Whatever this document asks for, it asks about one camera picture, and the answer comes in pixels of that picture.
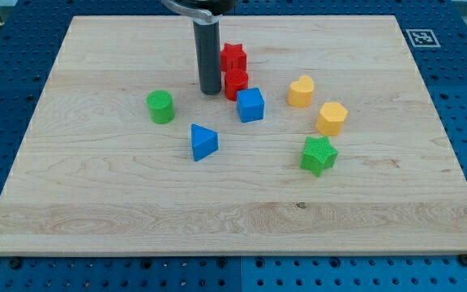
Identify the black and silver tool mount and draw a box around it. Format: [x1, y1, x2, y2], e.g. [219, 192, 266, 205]
[161, 0, 238, 24]

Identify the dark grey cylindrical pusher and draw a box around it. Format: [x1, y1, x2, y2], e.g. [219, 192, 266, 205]
[193, 19, 222, 95]

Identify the blue triangle block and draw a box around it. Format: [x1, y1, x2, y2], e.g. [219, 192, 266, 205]
[191, 124, 219, 161]

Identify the blue cube block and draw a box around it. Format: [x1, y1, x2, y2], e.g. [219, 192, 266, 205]
[237, 88, 265, 123]

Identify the red star block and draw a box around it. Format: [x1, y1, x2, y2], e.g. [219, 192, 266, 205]
[220, 43, 247, 72]

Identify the red cylinder block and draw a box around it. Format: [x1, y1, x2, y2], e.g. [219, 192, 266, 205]
[224, 69, 249, 101]

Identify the green cylinder block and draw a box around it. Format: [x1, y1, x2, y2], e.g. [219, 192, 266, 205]
[146, 90, 175, 124]

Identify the yellow heart block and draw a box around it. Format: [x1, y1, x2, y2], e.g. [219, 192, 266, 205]
[287, 75, 315, 108]

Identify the yellow hexagon block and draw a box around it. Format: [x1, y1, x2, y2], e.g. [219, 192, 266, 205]
[315, 102, 349, 136]

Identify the green star block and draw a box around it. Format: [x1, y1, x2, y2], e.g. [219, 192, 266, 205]
[300, 136, 338, 177]

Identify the wooden board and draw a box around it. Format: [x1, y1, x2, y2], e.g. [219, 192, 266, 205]
[0, 15, 467, 257]

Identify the white fiducial marker tag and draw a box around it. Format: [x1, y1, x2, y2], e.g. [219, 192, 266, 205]
[405, 28, 440, 48]

